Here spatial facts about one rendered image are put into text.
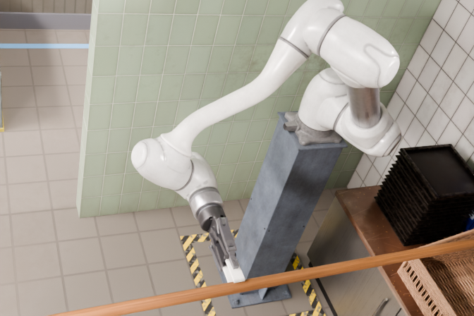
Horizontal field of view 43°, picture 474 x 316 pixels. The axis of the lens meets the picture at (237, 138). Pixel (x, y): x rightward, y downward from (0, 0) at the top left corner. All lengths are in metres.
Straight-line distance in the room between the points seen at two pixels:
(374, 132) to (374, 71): 0.54
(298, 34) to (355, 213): 1.26
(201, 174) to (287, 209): 0.93
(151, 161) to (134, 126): 1.20
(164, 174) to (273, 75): 0.41
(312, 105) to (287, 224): 0.64
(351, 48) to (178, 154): 0.53
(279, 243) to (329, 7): 1.35
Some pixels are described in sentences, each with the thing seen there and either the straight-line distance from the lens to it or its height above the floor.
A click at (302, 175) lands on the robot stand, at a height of 0.84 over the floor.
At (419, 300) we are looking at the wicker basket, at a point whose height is 0.60.
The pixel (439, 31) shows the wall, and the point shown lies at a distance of 3.07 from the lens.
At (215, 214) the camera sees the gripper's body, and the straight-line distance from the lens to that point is 1.65.
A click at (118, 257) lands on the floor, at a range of 3.04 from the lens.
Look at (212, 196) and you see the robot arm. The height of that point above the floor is 1.24.
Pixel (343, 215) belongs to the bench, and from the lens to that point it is 2.81.
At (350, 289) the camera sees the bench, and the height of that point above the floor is 0.30.
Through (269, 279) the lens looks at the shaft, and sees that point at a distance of 1.59.
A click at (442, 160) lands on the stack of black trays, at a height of 0.90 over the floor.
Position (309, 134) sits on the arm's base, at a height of 1.03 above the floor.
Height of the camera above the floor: 2.45
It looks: 40 degrees down
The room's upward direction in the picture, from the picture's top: 17 degrees clockwise
